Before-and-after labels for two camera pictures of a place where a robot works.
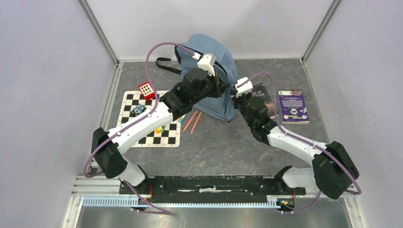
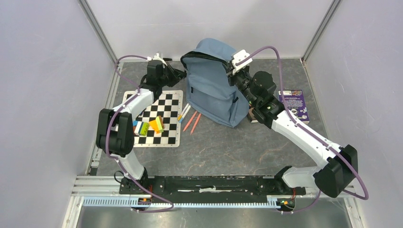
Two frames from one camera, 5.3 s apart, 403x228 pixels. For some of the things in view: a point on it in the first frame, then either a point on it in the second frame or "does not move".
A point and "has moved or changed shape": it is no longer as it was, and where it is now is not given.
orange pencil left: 189,121 does not move
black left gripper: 220,86 -> 177,76
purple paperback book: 292,107 does not move
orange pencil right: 196,121 does not move
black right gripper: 235,99 -> 232,77
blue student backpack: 188,52 has moved or changed shape
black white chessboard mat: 134,106 does not move
